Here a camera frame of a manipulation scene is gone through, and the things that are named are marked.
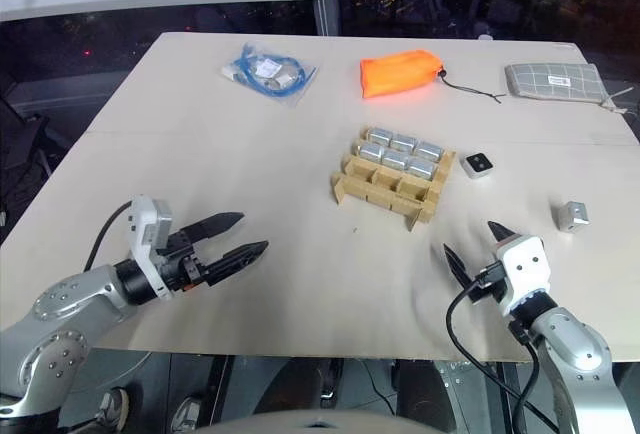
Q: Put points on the wooden grid tray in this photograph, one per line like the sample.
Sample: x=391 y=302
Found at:
x=385 y=194

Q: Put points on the small white black device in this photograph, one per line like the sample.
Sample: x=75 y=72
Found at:
x=479 y=165

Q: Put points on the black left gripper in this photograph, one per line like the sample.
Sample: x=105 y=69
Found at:
x=182 y=266

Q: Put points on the grey checked fabric pouch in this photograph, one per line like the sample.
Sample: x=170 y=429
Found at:
x=555 y=81

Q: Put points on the small white object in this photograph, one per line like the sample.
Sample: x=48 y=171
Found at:
x=484 y=37

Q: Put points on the single silver metal block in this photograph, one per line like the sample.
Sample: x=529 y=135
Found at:
x=571 y=215

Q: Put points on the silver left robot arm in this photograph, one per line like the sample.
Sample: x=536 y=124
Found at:
x=55 y=304

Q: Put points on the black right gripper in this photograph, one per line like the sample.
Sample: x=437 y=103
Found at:
x=492 y=292

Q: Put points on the black chair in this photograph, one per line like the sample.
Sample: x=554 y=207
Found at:
x=30 y=139

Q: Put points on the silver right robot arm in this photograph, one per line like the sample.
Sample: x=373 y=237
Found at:
x=580 y=344

